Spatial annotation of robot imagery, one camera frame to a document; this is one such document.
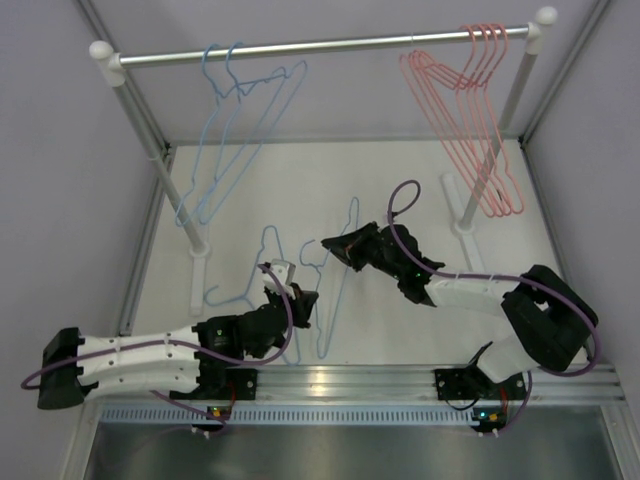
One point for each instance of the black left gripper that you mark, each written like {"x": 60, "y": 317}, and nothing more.
{"x": 302, "y": 305}

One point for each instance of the grey clothes rack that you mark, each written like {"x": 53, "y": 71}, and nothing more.
{"x": 113, "y": 67}

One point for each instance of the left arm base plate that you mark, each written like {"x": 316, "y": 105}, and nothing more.
{"x": 235, "y": 382}

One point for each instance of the aluminium mounting rail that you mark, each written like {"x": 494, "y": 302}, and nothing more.
{"x": 313, "y": 385}

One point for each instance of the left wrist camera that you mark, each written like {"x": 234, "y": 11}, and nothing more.
{"x": 281, "y": 270}

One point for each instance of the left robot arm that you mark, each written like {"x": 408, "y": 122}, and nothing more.
{"x": 191, "y": 362}

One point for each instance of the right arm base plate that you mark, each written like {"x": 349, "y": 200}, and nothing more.
{"x": 455, "y": 384}

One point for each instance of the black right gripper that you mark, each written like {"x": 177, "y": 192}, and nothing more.
{"x": 363, "y": 235}

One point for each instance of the pink hung hanger one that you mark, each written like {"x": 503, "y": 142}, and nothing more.
{"x": 465, "y": 130}

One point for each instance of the slotted grey cable duct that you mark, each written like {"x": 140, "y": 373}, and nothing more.
{"x": 298, "y": 415}

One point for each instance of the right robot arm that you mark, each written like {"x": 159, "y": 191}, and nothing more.
{"x": 550, "y": 322}

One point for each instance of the pink hung hanger two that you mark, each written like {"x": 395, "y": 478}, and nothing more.
{"x": 480, "y": 125}

